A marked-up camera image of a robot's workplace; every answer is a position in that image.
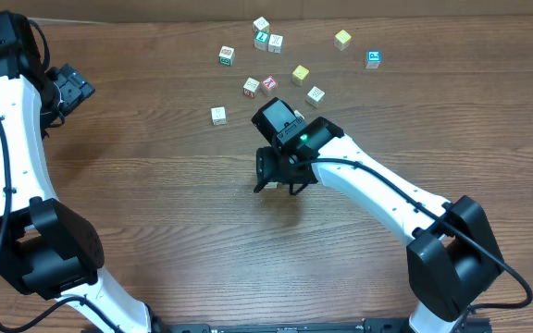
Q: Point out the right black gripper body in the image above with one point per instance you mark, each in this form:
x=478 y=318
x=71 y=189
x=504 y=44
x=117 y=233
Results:
x=268 y=171

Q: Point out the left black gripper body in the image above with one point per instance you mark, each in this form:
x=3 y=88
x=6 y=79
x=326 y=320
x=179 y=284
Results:
x=78 y=85

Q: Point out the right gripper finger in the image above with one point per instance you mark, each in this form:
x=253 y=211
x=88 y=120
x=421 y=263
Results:
x=259 y=186
x=292 y=191

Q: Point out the red edged patterned block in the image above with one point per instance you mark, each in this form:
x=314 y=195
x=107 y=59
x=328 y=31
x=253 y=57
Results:
x=299 y=113

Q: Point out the blue D wooden block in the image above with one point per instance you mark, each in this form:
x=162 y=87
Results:
x=271 y=185

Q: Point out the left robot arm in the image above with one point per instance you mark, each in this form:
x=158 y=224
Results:
x=46 y=248

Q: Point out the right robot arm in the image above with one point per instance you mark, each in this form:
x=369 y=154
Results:
x=452 y=254

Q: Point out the plain patterned wooden block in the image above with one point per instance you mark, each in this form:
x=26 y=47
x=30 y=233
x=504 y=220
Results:
x=315 y=97

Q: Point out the plain block lower left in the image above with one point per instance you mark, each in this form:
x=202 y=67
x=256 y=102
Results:
x=218 y=115

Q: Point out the red letter wooden block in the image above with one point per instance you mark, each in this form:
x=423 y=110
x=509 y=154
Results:
x=269 y=86

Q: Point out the red edged plain block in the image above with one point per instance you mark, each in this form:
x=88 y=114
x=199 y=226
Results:
x=250 y=87

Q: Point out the yellow block centre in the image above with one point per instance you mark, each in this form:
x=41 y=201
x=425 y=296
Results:
x=300 y=75

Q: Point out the yellow block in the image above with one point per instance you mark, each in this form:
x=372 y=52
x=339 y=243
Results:
x=300 y=75
x=342 y=40

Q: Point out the plain block beside green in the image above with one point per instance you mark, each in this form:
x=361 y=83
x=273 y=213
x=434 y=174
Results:
x=275 y=43

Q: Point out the green edged wooden block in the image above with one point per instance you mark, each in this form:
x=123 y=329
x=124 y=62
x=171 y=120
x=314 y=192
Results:
x=226 y=55

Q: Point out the green letter wooden block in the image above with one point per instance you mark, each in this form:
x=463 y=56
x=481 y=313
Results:
x=261 y=40

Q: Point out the yellow block upper right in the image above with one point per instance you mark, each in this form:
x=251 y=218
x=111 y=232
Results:
x=342 y=40

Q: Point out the blue P wooden block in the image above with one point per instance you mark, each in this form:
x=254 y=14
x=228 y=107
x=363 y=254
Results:
x=373 y=59

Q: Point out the top plain wooden block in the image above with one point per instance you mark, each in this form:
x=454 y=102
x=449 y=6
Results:
x=261 y=24

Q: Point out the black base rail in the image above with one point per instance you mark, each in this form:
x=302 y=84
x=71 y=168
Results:
x=285 y=327

